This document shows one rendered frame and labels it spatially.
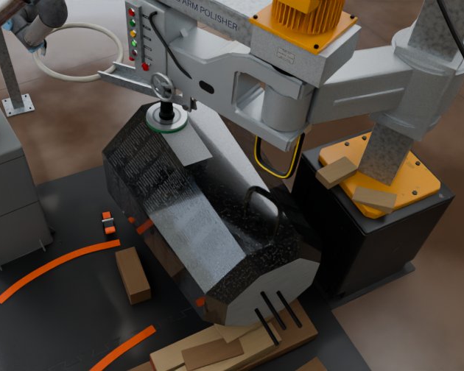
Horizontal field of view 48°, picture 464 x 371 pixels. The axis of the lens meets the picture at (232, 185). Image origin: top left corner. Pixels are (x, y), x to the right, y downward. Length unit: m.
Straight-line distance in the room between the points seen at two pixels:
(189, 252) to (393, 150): 1.09
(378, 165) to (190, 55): 1.11
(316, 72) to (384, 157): 0.95
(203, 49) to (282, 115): 0.46
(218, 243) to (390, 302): 1.37
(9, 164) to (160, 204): 0.78
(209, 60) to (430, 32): 0.88
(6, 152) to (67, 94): 1.66
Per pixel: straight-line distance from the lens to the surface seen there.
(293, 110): 2.05
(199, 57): 2.20
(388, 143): 2.60
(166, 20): 2.23
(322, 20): 1.82
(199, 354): 2.73
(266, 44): 1.89
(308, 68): 1.83
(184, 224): 2.45
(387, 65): 2.22
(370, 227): 2.62
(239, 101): 2.20
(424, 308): 3.39
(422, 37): 2.27
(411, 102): 2.34
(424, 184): 2.87
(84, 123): 4.05
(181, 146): 2.61
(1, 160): 2.75
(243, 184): 2.47
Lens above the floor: 2.74
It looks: 50 degrees down
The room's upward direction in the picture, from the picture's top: 7 degrees clockwise
